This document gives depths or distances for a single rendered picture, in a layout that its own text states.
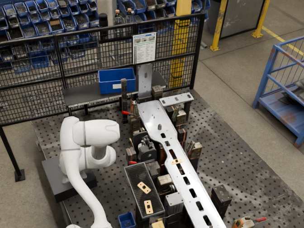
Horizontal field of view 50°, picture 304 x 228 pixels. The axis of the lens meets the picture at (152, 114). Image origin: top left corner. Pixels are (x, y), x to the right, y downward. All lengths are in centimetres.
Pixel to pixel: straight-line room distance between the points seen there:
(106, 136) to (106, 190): 86
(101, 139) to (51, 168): 90
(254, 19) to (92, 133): 437
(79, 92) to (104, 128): 111
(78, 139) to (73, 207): 86
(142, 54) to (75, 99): 70
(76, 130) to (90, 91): 111
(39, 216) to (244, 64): 355
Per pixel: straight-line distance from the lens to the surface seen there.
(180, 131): 255
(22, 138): 402
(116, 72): 287
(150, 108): 270
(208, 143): 290
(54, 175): 256
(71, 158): 179
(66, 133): 178
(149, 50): 290
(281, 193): 277
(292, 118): 424
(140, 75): 265
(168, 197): 205
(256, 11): 568
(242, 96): 457
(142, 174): 207
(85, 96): 280
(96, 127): 177
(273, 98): 442
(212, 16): 563
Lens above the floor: 286
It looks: 44 degrees down
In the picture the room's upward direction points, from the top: 3 degrees clockwise
